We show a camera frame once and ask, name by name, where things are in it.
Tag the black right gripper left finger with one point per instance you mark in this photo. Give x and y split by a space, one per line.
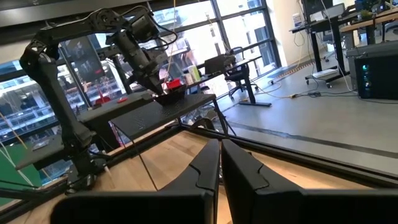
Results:
186 202

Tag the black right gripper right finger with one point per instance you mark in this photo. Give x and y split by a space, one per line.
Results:
264 202

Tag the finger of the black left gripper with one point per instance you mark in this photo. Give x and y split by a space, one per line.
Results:
156 85

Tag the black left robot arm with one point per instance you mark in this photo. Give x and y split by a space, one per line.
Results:
46 74

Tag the black perforated metal shelf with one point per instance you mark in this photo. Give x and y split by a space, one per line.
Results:
149 118

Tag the small red item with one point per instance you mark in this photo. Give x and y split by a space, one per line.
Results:
122 100

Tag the green white container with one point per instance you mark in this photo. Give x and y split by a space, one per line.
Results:
195 73

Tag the dark laptop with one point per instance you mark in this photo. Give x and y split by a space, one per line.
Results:
214 64

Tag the black office chair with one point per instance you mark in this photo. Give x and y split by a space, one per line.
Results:
237 76

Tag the black office desk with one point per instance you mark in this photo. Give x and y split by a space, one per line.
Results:
249 90

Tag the dark grey side table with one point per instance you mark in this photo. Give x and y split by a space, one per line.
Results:
37 155

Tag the white power strip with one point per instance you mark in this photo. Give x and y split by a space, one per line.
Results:
325 73

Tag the black computer tower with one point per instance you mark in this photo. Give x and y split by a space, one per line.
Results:
382 77

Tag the black standing desk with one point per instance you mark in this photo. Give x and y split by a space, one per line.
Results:
335 40

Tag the wooden desk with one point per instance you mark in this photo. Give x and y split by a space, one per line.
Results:
357 25

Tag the black window frame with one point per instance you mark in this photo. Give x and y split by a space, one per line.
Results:
221 21

